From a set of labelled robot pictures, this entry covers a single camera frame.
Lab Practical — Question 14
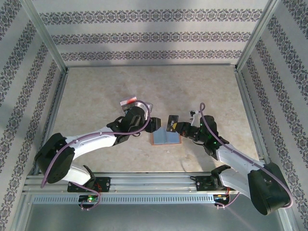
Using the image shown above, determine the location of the black card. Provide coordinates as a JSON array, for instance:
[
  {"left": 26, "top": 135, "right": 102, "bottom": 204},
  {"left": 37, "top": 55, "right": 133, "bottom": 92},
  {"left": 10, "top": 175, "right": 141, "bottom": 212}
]
[{"left": 165, "top": 115, "right": 180, "bottom": 133}]

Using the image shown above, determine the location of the white card with red circle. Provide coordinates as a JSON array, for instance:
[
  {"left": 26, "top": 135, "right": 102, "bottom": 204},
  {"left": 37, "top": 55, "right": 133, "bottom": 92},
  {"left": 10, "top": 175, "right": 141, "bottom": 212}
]
[{"left": 121, "top": 96, "right": 139, "bottom": 106}]

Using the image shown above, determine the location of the clear packet of colourful items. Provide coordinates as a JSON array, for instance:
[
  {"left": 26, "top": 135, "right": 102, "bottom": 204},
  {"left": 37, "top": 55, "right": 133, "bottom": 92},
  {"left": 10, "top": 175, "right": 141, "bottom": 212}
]
[{"left": 119, "top": 95, "right": 140, "bottom": 113}]

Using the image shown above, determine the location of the controller board with lights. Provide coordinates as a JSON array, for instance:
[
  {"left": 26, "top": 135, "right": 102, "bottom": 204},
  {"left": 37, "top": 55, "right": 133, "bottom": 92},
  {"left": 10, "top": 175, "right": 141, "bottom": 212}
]
[
  {"left": 213, "top": 193, "right": 230, "bottom": 203},
  {"left": 78, "top": 194, "right": 100, "bottom": 205}
]

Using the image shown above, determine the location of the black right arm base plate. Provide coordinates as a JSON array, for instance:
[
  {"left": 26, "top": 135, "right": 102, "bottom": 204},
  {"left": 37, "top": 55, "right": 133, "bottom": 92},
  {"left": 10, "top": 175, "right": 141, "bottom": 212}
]
[{"left": 195, "top": 175, "right": 239, "bottom": 193}]

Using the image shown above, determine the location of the aluminium table edge rail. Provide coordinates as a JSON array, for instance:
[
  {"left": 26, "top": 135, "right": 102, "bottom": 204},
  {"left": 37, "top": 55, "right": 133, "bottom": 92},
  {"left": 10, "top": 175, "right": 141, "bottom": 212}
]
[
  {"left": 64, "top": 63, "right": 238, "bottom": 68},
  {"left": 32, "top": 68, "right": 70, "bottom": 176},
  {"left": 233, "top": 68, "right": 275, "bottom": 174}
]

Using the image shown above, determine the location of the aluminium mounting rail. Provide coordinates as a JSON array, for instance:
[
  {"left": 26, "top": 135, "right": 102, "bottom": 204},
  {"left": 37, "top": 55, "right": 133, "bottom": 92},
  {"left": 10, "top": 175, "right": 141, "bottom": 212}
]
[{"left": 23, "top": 171, "right": 286, "bottom": 194}]

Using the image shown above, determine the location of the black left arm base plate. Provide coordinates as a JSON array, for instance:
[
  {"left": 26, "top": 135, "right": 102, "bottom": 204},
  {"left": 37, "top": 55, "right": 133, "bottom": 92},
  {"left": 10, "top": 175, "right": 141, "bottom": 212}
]
[{"left": 67, "top": 176, "right": 112, "bottom": 193}]

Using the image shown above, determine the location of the slotted grey cable duct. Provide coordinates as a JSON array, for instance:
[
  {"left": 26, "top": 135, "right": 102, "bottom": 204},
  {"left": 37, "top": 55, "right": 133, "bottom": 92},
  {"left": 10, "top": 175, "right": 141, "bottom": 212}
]
[{"left": 32, "top": 193, "right": 215, "bottom": 205}]

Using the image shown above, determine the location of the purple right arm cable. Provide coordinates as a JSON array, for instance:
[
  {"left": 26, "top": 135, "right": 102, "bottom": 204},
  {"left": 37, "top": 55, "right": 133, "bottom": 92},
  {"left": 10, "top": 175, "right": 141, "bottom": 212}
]
[{"left": 199, "top": 103, "right": 294, "bottom": 210}]

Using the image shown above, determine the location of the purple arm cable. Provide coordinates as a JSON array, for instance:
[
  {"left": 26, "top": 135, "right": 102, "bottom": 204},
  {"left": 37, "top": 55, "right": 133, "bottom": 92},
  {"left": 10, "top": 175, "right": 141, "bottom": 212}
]
[
  {"left": 40, "top": 100, "right": 152, "bottom": 211},
  {"left": 199, "top": 103, "right": 294, "bottom": 210}
]

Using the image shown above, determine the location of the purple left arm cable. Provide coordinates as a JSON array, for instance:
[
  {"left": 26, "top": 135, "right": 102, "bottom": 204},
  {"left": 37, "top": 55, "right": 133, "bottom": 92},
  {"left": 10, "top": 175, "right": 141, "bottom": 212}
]
[{"left": 40, "top": 100, "right": 152, "bottom": 211}]

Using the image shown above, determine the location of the short aluminium frame post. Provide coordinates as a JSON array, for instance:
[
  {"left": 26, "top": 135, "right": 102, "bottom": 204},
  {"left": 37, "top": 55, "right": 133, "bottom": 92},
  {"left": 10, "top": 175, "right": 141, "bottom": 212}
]
[
  {"left": 8, "top": 192, "right": 33, "bottom": 231},
  {"left": 274, "top": 192, "right": 300, "bottom": 231}
]

